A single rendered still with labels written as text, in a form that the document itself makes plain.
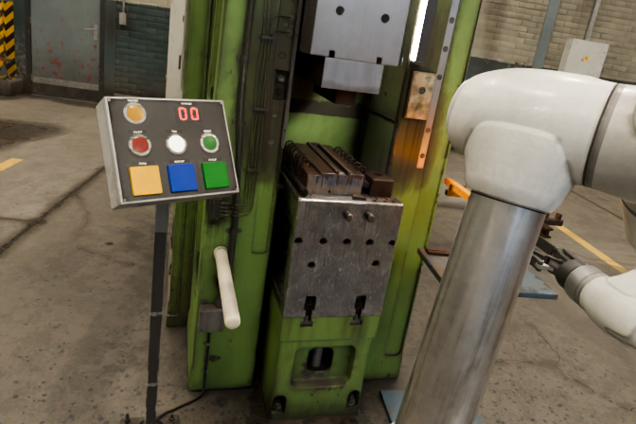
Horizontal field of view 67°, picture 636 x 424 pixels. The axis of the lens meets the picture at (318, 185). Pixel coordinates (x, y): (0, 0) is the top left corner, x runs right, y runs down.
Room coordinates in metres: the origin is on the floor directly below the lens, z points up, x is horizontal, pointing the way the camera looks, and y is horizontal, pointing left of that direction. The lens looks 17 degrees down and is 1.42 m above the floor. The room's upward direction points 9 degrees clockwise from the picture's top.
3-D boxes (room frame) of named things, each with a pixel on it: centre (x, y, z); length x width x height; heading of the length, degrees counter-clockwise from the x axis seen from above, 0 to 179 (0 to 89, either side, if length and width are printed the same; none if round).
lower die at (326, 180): (1.79, 0.01, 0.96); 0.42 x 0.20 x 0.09; 18
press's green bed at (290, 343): (1.81, -0.04, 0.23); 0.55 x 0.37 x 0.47; 18
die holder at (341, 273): (1.81, -0.04, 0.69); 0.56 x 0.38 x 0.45; 18
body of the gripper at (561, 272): (1.07, -0.61, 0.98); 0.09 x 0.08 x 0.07; 11
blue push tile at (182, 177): (1.24, 0.37, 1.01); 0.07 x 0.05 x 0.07; 133
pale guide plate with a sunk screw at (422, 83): (1.81, -0.32, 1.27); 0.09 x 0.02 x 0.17; 108
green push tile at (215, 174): (1.31, 0.29, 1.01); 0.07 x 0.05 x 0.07; 133
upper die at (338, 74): (1.79, 0.01, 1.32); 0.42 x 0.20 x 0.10; 18
